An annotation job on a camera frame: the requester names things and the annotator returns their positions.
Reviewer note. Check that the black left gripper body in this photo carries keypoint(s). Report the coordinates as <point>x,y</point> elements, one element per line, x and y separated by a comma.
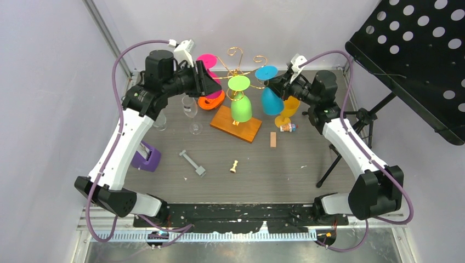
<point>187,81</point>

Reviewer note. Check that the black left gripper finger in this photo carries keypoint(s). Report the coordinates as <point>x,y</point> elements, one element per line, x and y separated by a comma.
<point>207,81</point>
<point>204,91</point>

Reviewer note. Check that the clear glass tumbler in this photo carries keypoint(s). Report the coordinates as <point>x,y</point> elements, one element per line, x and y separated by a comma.
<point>161,122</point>

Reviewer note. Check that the orange plastic U-shaped toy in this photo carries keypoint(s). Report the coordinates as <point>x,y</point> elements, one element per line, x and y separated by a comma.
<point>212,101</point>

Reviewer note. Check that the pink plastic wine glass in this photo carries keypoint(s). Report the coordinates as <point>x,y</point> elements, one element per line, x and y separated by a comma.
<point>209,61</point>

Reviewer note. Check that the white chess piece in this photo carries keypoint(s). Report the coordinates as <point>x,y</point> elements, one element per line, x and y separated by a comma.
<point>234,167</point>

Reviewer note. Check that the small colourful toy figure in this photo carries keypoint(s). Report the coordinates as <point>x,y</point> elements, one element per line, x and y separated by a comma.
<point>288,127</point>

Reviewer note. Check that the clear stemmed wine glass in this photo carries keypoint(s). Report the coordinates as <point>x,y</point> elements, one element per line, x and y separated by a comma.
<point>190,109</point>

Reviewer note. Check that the small wooden block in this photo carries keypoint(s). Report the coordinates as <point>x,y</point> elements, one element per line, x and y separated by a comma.
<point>273,139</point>

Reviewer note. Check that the grey metal T-shaped part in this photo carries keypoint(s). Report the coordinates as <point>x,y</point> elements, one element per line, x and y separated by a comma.
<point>199,170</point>

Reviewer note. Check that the blue plastic wine glass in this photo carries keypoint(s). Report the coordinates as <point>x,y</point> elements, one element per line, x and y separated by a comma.
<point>271,103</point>

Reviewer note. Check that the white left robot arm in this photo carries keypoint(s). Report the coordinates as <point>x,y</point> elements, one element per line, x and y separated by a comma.
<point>166,75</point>

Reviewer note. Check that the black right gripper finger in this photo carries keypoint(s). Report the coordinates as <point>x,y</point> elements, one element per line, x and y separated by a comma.
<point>282,81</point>
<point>280,90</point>

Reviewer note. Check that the black music stand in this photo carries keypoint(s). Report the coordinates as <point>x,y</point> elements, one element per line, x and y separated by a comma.
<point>416,49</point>

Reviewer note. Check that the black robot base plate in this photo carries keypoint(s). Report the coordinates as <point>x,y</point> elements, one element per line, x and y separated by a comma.
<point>241,218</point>

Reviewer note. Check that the yellow plastic wine glass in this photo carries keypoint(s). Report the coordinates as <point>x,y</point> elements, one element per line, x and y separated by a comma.
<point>291,106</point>

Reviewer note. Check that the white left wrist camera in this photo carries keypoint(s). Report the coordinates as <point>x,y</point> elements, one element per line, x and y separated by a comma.
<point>182,51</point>

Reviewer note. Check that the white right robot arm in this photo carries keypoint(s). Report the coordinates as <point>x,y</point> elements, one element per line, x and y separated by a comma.
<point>376,190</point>

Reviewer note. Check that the green plastic wine glass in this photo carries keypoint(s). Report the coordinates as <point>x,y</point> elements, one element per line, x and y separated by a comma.
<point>241,107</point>

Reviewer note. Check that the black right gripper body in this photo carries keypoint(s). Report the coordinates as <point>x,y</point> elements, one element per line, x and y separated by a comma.
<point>300,90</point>

